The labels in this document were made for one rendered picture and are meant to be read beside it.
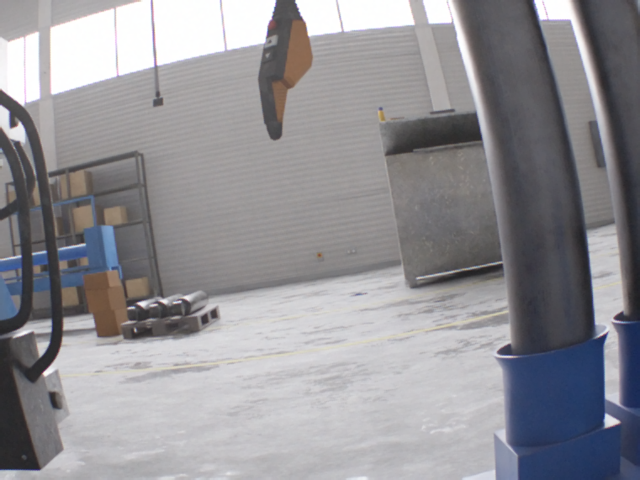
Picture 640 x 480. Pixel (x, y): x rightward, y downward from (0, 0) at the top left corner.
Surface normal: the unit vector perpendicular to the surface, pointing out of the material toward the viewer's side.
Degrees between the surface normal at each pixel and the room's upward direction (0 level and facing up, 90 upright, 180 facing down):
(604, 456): 90
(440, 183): 90
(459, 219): 90
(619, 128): 90
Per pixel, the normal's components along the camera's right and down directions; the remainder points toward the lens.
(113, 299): 0.93, -0.15
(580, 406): 0.20, -0.04
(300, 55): 0.70, -0.12
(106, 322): -0.18, 0.03
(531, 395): -0.64, 0.10
